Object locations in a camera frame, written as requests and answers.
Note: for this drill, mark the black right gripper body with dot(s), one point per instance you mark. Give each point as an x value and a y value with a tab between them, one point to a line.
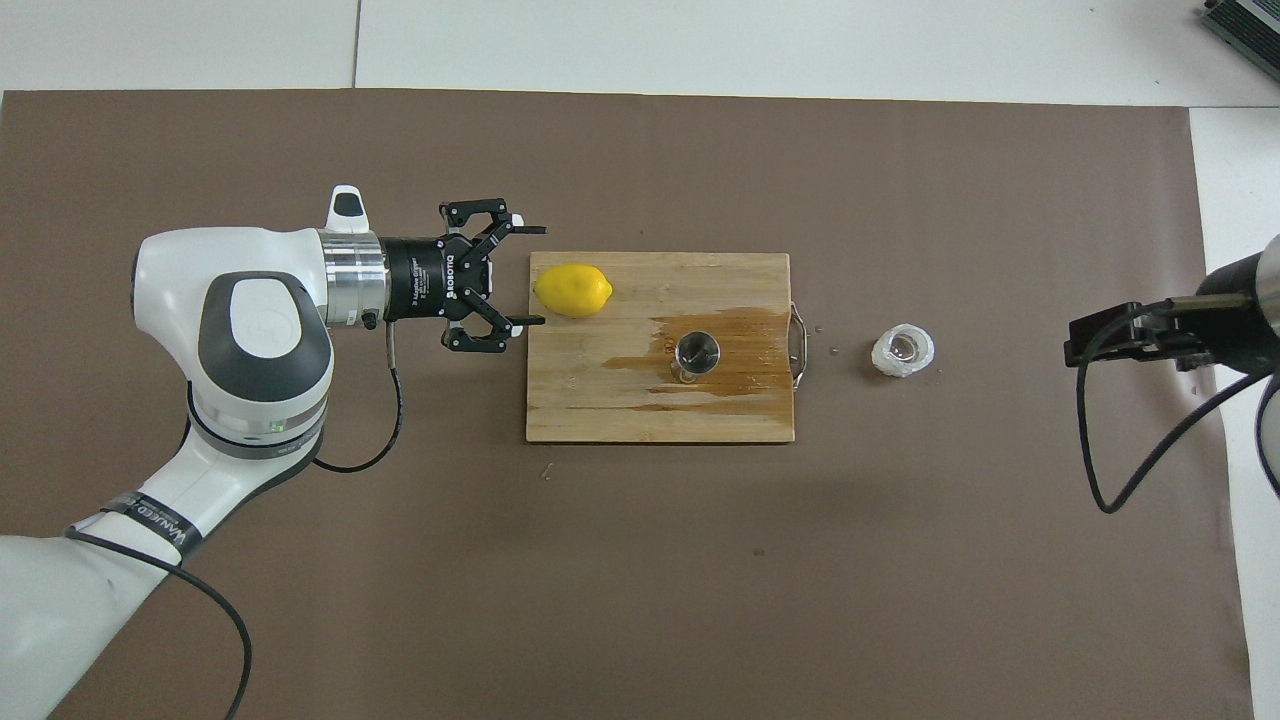
1240	335

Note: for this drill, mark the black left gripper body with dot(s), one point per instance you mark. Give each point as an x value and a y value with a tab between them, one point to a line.
425	280

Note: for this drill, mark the steel double jigger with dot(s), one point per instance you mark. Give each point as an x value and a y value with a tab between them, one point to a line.
697	352

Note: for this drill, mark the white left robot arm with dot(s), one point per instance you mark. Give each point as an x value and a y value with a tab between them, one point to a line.
260	340

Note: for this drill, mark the yellow lemon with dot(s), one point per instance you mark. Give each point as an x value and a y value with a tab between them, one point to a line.
572	290

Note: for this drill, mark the wooden cutting board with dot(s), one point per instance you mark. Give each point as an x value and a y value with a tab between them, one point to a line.
600	400

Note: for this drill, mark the black ribbed device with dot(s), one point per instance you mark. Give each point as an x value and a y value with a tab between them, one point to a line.
1245	25

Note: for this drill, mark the brown paper table mat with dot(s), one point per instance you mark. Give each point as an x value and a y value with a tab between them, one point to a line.
700	580

